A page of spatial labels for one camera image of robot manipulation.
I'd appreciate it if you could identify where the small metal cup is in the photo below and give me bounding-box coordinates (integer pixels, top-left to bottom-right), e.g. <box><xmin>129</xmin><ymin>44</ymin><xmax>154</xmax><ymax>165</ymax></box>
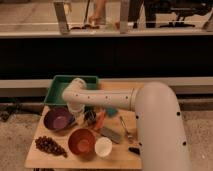
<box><xmin>84</xmin><ymin>110</ymin><xmax>96</xmax><ymax>124</ymax></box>

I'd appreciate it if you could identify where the orange bowl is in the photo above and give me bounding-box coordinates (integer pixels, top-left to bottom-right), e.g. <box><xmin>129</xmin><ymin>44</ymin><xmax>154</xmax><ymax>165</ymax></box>
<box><xmin>68</xmin><ymin>128</ymin><xmax>95</xmax><ymax>156</ymax></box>

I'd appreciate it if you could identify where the black handled brush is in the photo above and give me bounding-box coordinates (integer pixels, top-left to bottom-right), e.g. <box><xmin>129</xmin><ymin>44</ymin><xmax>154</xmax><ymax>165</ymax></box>
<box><xmin>128</xmin><ymin>147</ymin><xmax>140</xmax><ymax>155</ymax></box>

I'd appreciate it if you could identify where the bunch of dark grapes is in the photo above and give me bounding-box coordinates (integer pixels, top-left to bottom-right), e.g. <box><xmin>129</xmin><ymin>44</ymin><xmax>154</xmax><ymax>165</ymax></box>
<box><xmin>35</xmin><ymin>136</ymin><xmax>68</xmax><ymax>158</ymax></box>

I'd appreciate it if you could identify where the white cup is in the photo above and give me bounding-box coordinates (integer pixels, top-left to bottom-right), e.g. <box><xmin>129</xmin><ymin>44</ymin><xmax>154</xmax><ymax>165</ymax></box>
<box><xmin>95</xmin><ymin>137</ymin><xmax>112</xmax><ymax>157</ymax></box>

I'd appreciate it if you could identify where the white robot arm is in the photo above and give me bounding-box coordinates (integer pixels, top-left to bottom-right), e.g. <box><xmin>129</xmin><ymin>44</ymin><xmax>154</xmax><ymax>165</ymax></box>
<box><xmin>62</xmin><ymin>78</ymin><xmax>191</xmax><ymax>171</ymax></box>

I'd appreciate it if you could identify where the purple bowl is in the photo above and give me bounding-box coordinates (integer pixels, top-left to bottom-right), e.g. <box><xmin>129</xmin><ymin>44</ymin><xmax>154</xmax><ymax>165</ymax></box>
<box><xmin>43</xmin><ymin>107</ymin><xmax>73</xmax><ymax>131</ymax></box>

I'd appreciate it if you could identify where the grey rectangular block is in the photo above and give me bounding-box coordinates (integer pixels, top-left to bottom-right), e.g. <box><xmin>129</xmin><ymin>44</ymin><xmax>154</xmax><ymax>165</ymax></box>
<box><xmin>100</xmin><ymin>127</ymin><xmax>121</xmax><ymax>144</ymax></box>

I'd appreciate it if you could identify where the orange carrot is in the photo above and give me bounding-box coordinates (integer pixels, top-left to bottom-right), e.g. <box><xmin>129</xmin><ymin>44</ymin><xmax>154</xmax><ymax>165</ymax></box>
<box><xmin>93</xmin><ymin>110</ymin><xmax>106</xmax><ymax>131</ymax></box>

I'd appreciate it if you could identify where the grey towel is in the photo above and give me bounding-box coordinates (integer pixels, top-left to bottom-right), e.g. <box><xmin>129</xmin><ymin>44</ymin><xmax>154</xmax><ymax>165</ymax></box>
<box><xmin>69</xmin><ymin>116</ymin><xmax>84</xmax><ymax>126</ymax></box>

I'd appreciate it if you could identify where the green plastic tray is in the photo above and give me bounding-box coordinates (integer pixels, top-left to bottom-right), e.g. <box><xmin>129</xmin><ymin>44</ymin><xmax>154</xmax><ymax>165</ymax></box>
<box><xmin>44</xmin><ymin>75</ymin><xmax>99</xmax><ymax>107</ymax></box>

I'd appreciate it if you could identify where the teal sponge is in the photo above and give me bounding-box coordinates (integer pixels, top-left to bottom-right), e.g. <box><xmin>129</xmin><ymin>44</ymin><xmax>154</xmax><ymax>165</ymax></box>
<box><xmin>106</xmin><ymin>108</ymin><xmax>118</xmax><ymax>117</ymax></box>

